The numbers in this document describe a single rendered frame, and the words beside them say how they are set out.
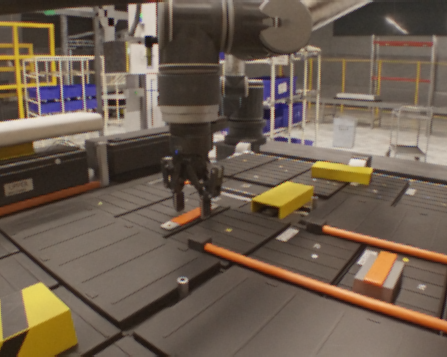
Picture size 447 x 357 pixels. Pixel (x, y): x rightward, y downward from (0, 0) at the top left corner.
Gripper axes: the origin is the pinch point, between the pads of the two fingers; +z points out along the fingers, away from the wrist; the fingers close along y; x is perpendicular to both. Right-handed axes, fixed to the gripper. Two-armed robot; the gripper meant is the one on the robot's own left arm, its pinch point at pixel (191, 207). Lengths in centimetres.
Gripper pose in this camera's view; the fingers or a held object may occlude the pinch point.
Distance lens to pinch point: 67.8
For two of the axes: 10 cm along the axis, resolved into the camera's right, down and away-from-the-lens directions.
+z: 0.0, 9.6, 2.8
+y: 8.2, 1.6, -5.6
